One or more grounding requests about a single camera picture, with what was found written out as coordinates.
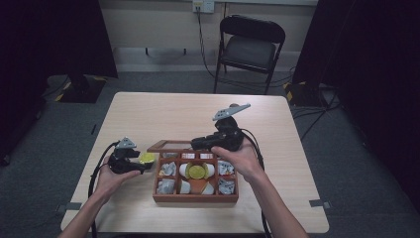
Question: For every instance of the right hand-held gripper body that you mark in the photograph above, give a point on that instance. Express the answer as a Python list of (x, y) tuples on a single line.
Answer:
[(229, 135)]

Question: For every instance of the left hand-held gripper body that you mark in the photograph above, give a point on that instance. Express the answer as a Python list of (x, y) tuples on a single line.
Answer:
[(120, 162)]

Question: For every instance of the black folding chair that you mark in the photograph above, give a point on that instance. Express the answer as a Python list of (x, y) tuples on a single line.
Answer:
[(249, 49)]

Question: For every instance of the grey tape strip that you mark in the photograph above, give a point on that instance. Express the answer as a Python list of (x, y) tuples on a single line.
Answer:
[(320, 204), (69, 207)]

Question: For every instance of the black curtain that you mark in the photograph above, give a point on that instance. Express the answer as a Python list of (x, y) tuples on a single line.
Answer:
[(373, 66), (49, 39)]

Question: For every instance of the person's left hand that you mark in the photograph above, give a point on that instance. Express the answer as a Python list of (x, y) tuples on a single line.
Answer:
[(110, 183)]

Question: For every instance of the white wall socket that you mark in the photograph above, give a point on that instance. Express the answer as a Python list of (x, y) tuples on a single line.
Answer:
[(203, 6)]

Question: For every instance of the person's right hand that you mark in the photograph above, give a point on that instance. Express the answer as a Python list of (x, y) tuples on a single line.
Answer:
[(242, 162)]

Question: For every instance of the yellow round tin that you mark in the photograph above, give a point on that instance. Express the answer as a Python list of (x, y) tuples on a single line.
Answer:
[(147, 158), (196, 172)]

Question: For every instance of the white packet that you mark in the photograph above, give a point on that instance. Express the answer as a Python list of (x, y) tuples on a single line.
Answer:
[(208, 189), (210, 169), (185, 187), (183, 169)]

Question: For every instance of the group of silver foil packets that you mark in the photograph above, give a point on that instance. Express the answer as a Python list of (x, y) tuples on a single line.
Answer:
[(166, 185)]

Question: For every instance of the wooden box with glass lid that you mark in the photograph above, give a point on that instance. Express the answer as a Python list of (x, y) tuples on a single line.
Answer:
[(194, 197)]

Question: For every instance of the black stand base yellow stripes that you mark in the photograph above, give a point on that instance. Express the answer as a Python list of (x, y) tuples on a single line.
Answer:
[(79, 89), (302, 94)]

